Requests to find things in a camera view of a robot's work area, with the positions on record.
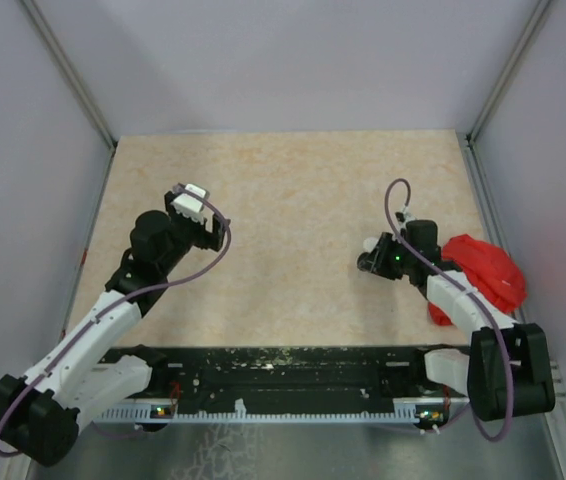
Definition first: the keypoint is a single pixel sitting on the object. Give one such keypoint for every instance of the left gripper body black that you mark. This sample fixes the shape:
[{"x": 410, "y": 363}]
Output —
[{"x": 188, "y": 232}]

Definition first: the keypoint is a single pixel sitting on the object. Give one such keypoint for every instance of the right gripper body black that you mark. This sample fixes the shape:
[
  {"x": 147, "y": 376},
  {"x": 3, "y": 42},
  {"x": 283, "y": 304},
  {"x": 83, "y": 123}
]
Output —
[{"x": 405, "y": 260}]

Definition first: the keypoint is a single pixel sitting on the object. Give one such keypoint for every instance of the white earbud charging case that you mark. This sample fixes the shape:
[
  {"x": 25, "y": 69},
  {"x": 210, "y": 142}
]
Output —
[{"x": 369, "y": 244}]

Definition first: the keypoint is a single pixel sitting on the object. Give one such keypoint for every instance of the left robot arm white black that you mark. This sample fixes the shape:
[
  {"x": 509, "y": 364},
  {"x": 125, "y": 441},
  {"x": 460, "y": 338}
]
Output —
[{"x": 43, "y": 411}]

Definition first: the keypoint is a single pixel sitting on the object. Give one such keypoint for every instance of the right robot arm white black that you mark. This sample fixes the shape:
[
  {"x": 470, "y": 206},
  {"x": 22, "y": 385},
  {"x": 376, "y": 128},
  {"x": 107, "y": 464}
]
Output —
[{"x": 506, "y": 372}]

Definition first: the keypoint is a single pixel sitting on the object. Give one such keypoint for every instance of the red cloth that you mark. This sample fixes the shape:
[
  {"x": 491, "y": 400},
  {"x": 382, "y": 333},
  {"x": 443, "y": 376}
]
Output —
[{"x": 490, "y": 270}]

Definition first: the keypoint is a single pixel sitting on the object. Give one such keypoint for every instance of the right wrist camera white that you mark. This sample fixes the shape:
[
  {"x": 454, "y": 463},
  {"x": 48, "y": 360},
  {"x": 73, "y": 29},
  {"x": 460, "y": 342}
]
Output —
[{"x": 404, "y": 216}]

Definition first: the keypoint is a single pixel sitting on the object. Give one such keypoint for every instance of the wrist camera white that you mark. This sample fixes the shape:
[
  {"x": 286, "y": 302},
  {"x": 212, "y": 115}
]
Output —
[
  {"x": 188, "y": 201},
  {"x": 404, "y": 216}
]

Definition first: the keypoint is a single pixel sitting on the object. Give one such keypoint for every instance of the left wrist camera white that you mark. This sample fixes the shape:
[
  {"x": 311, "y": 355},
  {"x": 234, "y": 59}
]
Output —
[{"x": 188, "y": 201}]

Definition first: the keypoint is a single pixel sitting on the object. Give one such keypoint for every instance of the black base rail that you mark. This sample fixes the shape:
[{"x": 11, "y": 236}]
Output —
[{"x": 289, "y": 380}]

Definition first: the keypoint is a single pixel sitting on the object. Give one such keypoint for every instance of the white cable duct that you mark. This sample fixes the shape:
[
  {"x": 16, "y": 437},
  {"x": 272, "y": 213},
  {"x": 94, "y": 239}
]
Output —
[{"x": 404, "y": 413}]

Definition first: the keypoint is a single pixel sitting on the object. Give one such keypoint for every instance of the left aluminium frame post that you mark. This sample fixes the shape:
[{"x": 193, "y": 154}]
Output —
[{"x": 69, "y": 74}]

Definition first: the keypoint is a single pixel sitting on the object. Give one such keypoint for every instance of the aluminium frame post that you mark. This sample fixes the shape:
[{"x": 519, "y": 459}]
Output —
[
  {"x": 526, "y": 39},
  {"x": 69, "y": 74}
]

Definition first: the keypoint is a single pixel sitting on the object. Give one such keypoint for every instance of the right aluminium frame post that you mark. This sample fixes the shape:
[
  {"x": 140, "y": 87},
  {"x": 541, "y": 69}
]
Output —
[{"x": 526, "y": 39}]

